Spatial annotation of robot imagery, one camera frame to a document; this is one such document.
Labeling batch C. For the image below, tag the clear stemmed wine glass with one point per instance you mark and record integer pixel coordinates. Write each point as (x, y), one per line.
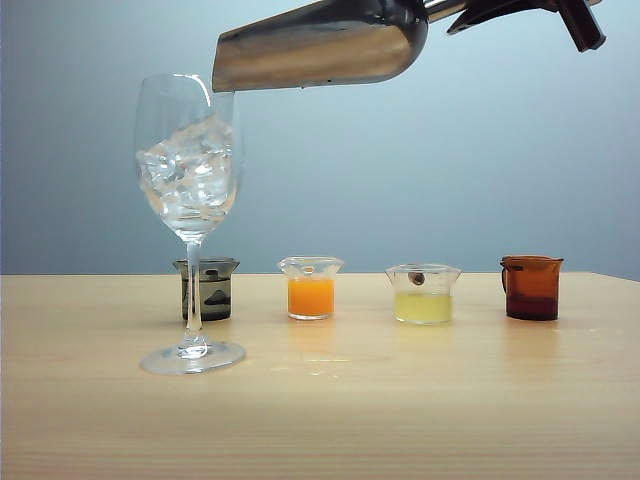
(192, 345)

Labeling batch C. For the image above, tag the amber glass cup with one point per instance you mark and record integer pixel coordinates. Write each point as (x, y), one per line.
(532, 295)

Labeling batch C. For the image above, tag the smoked grey glass cup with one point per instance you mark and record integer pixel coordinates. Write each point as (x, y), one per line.
(215, 300)

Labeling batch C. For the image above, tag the glass cup with orange juice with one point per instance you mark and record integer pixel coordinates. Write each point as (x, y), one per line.
(310, 297)

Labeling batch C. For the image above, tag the stainless steel ice scoop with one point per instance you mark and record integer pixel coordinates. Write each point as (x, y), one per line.
(325, 55)

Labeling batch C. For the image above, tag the clear ice cubes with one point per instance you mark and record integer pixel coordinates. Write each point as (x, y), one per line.
(190, 170)

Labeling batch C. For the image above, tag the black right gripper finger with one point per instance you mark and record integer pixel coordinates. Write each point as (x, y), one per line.
(580, 27)
(492, 12)

